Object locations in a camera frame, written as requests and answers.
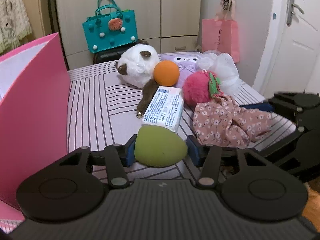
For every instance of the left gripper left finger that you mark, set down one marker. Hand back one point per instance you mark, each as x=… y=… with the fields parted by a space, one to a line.
x=126 y=153

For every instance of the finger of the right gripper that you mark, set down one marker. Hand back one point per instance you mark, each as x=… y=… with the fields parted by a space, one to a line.
x=264 y=106

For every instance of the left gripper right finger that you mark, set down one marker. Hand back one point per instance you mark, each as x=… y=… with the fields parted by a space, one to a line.
x=198 y=153

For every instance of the pink floral cloth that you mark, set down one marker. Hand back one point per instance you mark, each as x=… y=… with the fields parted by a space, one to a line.
x=223 y=123

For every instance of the green egg-shaped sponge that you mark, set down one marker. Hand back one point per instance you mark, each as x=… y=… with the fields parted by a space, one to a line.
x=157 y=146

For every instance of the white blue tissue pack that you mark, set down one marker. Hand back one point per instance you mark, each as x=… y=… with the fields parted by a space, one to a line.
x=165 y=108

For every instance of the pink fluffy strawberry plush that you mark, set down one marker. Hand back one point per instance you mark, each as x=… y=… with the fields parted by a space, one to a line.
x=201 y=87

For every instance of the orange ball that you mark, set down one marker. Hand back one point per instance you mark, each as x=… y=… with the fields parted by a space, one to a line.
x=166 y=73

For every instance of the purple Kuromi plush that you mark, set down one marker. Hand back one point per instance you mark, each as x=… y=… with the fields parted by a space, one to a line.
x=187 y=64

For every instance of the white panda plush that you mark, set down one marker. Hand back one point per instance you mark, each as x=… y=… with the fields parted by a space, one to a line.
x=136 y=67

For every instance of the white door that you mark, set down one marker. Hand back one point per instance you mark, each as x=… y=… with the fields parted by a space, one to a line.
x=291 y=53

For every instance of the striped pink table cloth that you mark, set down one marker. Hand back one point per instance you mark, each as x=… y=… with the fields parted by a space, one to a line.
x=100 y=103

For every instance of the pink paper bag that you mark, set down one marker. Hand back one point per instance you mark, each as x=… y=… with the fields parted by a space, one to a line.
x=221 y=33

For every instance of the pink storage box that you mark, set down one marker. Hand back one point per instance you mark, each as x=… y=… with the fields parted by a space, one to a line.
x=34 y=105

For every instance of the black suitcase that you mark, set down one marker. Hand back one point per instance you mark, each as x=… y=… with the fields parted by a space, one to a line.
x=114 y=53

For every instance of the teal felt handbag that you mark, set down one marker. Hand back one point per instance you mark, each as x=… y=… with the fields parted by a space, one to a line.
x=110 y=27

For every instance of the beige wardrobe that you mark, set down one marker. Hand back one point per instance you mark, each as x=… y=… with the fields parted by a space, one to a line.
x=167 y=25

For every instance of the white fluffy robe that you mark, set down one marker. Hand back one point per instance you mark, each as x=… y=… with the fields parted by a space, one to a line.
x=15 y=25

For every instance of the metal door handle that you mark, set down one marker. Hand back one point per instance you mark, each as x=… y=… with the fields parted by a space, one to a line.
x=291 y=6

